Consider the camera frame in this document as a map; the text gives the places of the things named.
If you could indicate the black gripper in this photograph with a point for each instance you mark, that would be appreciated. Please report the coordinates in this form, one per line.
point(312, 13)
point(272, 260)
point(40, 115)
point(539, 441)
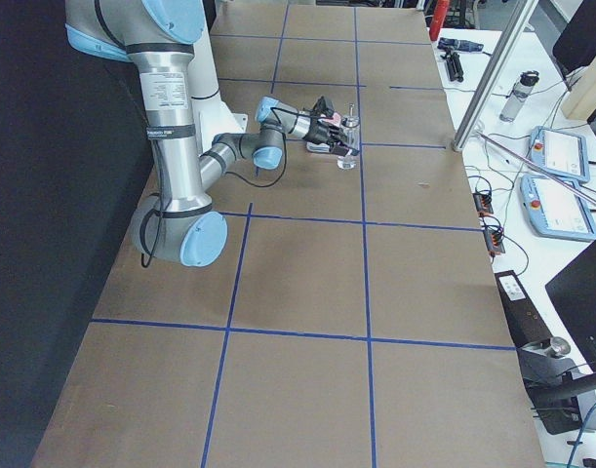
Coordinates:
point(318, 131)

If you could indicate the glass sauce dispenser bottle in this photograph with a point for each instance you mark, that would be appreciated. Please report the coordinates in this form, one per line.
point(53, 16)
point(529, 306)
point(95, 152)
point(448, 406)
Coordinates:
point(350, 126)

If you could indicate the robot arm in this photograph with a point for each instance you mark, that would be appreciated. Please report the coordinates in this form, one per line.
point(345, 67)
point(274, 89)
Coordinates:
point(194, 136)

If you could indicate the digital kitchen scale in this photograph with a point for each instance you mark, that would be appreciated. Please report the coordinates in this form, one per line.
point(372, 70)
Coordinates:
point(323, 148)

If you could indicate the black folded tripod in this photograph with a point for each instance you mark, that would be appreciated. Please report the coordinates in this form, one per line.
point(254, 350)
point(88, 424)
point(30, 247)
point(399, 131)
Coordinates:
point(453, 65)

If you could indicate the blue folded umbrella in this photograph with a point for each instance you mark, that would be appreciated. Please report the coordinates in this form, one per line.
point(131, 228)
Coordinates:
point(459, 45)

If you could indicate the orange connector block far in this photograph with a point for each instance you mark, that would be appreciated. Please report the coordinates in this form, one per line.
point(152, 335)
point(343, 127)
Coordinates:
point(483, 203)

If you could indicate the orange connector block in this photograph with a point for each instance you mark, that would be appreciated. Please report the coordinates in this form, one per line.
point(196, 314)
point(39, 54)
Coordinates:
point(483, 203)
point(493, 236)

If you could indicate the red cylinder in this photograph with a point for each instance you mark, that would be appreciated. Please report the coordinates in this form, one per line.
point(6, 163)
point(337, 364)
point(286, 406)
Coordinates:
point(438, 18)

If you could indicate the orange connector block near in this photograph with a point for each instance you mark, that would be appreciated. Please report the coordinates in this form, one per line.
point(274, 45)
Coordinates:
point(493, 236)

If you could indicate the clear water bottle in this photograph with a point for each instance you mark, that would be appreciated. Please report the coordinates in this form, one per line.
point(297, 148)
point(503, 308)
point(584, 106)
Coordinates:
point(518, 95)

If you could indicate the metal reacher stick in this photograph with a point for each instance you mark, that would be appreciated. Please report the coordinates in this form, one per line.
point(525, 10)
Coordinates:
point(538, 169)

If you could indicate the near blue teach pendant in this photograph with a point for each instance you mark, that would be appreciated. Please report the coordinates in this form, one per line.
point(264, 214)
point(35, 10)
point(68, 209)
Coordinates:
point(553, 211)

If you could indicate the blue teach pendant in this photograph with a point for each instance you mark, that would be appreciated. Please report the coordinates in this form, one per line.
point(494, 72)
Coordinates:
point(561, 153)
point(553, 211)

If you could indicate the far blue teach pendant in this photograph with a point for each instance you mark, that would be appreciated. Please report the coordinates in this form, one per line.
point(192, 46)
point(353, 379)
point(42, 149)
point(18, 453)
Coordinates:
point(561, 153)

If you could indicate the black box with label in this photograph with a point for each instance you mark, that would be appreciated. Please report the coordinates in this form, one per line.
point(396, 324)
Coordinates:
point(524, 322)

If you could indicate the black monitor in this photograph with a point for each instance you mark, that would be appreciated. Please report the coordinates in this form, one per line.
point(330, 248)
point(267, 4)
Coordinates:
point(573, 294)

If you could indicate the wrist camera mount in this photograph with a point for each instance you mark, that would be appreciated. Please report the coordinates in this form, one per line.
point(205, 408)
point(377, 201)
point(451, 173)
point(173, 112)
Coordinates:
point(323, 107)

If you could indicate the aluminium frame post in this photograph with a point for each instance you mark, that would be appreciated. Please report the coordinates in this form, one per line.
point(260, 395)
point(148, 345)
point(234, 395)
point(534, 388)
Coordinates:
point(506, 44)

